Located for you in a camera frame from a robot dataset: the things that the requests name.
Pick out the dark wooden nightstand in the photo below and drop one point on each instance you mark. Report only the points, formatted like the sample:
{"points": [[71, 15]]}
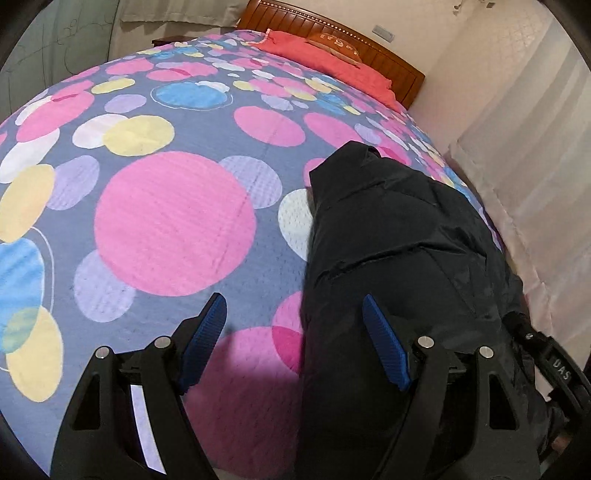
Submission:
{"points": [[162, 42]]}

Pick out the wooden bed headboard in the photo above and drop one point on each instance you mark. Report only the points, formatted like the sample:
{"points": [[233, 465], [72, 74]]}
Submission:
{"points": [[392, 60]]}

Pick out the red pillow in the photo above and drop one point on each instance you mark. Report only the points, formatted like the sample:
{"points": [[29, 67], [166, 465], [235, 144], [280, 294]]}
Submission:
{"points": [[295, 48]]}

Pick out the dotted colourful bed sheet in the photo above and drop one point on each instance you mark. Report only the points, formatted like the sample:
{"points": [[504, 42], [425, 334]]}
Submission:
{"points": [[175, 221]]}

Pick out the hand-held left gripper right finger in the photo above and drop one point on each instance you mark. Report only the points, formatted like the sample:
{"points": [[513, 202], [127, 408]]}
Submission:
{"points": [[383, 339]]}

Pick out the orange embroidered pillow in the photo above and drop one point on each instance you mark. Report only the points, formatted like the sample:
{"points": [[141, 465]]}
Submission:
{"points": [[332, 44]]}

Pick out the pale wardrobe door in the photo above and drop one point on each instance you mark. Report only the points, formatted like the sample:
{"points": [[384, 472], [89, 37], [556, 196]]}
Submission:
{"points": [[60, 41]]}

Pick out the cream curtain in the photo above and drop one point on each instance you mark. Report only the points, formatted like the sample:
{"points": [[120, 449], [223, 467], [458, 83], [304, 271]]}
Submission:
{"points": [[531, 161], [184, 8]]}

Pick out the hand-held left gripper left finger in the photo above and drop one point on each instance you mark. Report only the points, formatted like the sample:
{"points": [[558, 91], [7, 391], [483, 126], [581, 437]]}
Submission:
{"points": [[205, 334]]}

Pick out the black quilted jacket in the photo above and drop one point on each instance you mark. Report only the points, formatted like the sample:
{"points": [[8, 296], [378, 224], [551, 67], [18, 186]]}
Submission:
{"points": [[392, 230]]}

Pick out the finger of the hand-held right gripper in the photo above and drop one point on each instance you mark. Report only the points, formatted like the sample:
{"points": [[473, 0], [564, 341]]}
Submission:
{"points": [[526, 332]]}

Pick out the white wall switch panel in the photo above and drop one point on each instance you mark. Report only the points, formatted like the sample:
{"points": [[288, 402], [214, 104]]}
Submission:
{"points": [[383, 32]]}

